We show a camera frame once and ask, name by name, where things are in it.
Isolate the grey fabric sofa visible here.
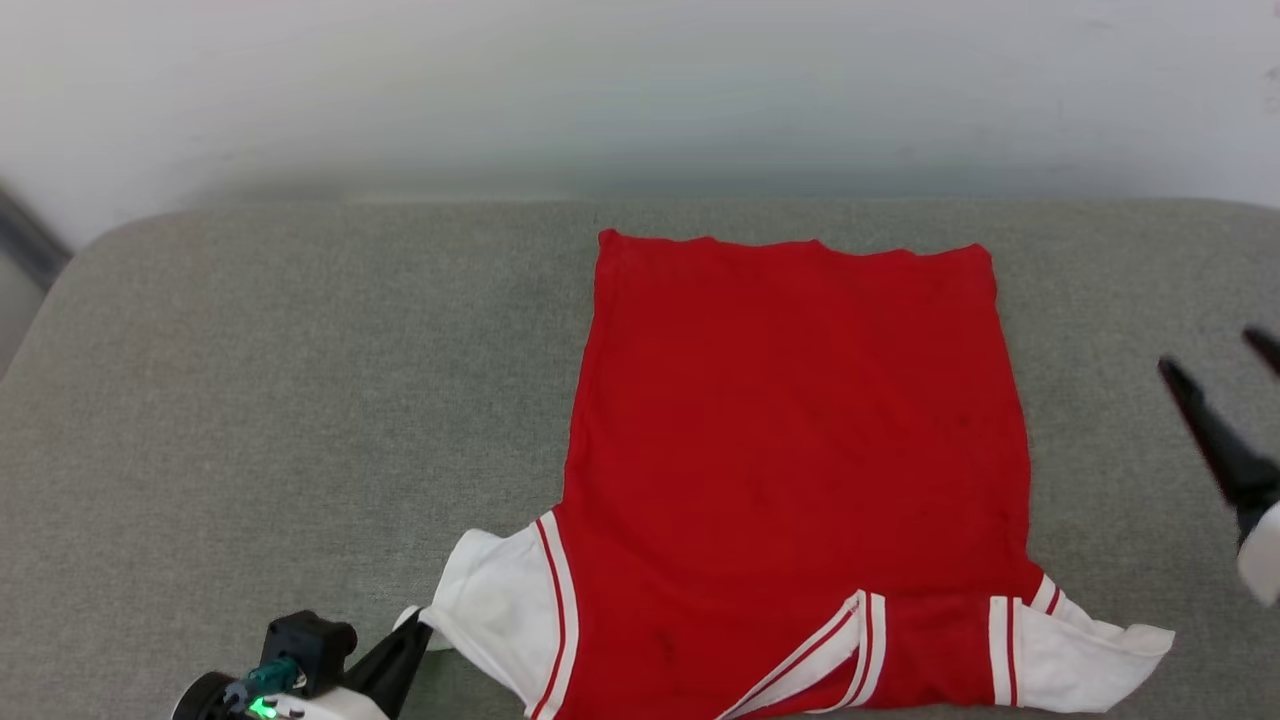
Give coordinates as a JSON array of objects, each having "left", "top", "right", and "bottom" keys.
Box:
[{"left": 0, "top": 197, "right": 1280, "bottom": 720}]

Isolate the red and white garment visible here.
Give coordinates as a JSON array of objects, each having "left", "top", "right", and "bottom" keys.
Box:
[{"left": 395, "top": 228, "right": 1176, "bottom": 720}]

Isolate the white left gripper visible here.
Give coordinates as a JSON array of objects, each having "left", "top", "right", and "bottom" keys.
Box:
[{"left": 170, "top": 610, "right": 433, "bottom": 720}]

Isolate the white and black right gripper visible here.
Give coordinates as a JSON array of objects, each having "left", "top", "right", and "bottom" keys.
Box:
[{"left": 1158, "top": 328, "right": 1280, "bottom": 608}]

